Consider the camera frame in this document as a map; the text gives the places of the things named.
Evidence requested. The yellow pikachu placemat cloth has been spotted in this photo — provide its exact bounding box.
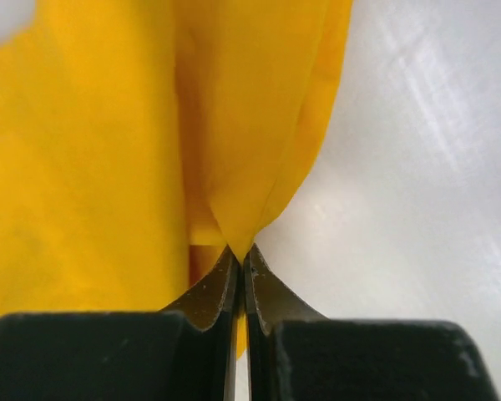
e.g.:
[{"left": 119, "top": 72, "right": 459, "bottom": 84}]
[{"left": 0, "top": 0, "right": 352, "bottom": 360}]

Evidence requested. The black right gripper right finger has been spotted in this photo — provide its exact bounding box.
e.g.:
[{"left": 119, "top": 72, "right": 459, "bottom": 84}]
[{"left": 243, "top": 247, "right": 499, "bottom": 401}]

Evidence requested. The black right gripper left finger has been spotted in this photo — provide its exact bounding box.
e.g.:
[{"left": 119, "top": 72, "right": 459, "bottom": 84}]
[{"left": 0, "top": 250, "right": 239, "bottom": 400}]

